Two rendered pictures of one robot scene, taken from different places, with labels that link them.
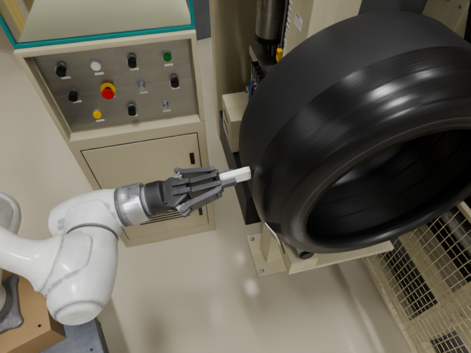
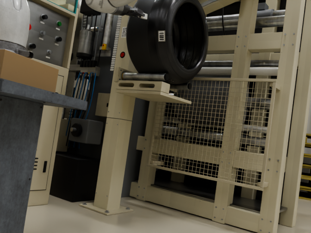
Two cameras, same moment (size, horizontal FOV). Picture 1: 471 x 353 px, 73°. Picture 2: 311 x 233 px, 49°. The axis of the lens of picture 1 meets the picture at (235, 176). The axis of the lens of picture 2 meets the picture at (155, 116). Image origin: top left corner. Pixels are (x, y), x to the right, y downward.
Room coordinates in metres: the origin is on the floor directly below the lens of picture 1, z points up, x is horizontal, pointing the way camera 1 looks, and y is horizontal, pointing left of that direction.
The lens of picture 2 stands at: (-1.11, 1.15, 0.55)
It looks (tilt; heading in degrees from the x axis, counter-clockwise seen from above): 3 degrees up; 319
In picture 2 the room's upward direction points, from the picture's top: 8 degrees clockwise
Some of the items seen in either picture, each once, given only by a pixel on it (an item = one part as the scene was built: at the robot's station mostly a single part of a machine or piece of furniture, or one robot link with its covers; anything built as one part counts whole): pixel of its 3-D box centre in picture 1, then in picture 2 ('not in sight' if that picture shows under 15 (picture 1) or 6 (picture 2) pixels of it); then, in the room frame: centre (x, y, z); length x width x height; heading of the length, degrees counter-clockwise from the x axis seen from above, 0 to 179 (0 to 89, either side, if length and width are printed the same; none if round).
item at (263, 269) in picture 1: (273, 251); (106, 206); (0.86, -0.23, 0.01); 0.27 x 0.27 x 0.02; 13
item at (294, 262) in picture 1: (284, 216); (142, 86); (0.58, -0.17, 0.84); 0.36 x 0.09 x 0.06; 13
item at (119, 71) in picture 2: not in sight; (135, 80); (0.79, -0.27, 0.90); 0.40 x 0.03 x 0.10; 103
